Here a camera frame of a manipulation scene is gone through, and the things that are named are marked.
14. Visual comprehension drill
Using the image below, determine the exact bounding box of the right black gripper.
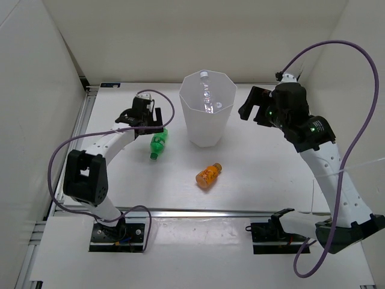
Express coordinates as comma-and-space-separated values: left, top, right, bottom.
238, 87, 289, 131

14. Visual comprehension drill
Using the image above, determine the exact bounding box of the green plastic soda bottle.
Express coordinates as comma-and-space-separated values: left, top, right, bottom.
150, 128, 168, 160

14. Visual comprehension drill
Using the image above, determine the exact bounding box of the clear unlabeled plastic bottle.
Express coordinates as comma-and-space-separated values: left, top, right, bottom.
200, 70, 215, 114

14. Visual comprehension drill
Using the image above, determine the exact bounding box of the orange juice bottle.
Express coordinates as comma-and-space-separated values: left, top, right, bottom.
196, 163, 223, 190

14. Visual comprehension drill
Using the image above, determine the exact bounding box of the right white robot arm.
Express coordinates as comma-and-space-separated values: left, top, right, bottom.
238, 82, 384, 254

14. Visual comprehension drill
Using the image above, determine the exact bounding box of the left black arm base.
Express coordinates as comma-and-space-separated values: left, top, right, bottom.
88, 219, 146, 253

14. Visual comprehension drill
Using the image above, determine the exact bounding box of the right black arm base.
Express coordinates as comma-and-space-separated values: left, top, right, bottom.
245, 208, 306, 255

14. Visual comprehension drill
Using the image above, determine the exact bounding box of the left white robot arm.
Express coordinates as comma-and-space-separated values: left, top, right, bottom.
63, 93, 163, 241

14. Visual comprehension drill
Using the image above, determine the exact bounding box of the white octagonal plastic bin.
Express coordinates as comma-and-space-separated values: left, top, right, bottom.
179, 70, 237, 148

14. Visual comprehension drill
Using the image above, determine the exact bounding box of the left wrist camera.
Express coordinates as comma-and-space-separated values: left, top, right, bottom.
135, 92, 152, 101

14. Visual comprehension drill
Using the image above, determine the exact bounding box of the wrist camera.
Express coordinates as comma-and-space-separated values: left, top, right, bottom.
275, 72, 298, 84
135, 92, 152, 101

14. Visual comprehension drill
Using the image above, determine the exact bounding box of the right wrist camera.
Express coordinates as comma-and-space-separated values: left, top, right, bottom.
275, 72, 298, 84

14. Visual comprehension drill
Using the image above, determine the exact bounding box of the aluminium rail front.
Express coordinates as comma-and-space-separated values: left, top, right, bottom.
51, 206, 331, 218

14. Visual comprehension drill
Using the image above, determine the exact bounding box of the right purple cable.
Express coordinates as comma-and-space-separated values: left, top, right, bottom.
281, 40, 380, 278

